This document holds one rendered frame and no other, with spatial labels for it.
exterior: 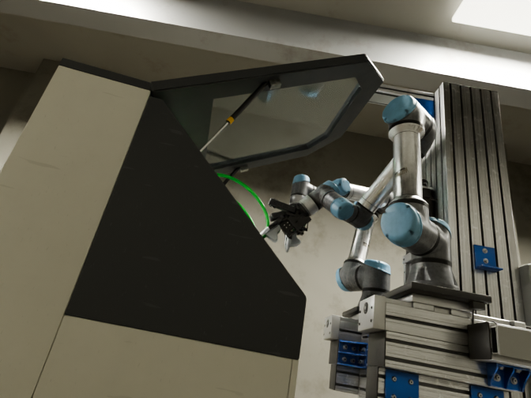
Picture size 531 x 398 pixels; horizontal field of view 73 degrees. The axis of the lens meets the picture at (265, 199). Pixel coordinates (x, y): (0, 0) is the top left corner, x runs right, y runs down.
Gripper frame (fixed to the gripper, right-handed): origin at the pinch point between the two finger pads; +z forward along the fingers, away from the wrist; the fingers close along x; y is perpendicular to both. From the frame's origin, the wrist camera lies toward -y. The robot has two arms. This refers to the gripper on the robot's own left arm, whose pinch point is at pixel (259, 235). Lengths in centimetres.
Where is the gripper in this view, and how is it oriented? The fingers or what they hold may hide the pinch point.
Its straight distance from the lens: 140.6
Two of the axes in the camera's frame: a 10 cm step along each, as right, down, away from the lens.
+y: 6.0, 7.8, -1.9
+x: 0.3, 2.1, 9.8
